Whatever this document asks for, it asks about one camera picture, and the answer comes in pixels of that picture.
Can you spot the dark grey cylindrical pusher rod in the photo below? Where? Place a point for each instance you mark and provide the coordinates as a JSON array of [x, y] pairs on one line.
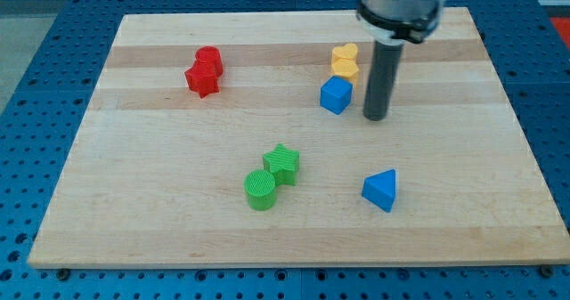
[[383, 70]]

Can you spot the blue cube block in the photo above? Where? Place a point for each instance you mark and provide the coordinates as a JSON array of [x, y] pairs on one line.
[[336, 94]]

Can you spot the blue triangle block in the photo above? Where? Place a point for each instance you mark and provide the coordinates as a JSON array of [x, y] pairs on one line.
[[381, 189]]

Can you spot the yellow heart block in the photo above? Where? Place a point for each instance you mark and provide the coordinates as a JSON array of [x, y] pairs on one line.
[[347, 51]]

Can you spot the yellow hexagon block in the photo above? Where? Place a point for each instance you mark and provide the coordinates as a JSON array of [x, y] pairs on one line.
[[346, 69]]

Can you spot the green star block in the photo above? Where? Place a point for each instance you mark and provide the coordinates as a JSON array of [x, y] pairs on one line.
[[283, 164]]

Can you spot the red cylinder block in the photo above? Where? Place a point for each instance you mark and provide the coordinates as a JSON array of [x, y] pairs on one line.
[[210, 55]]

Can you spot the green cylinder block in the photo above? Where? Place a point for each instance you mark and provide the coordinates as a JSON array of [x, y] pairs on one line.
[[260, 186]]

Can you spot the red star block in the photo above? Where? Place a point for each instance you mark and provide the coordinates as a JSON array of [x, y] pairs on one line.
[[202, 78]]

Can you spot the light wooden board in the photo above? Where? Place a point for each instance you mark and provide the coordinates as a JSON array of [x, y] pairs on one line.
[[204, 145]]

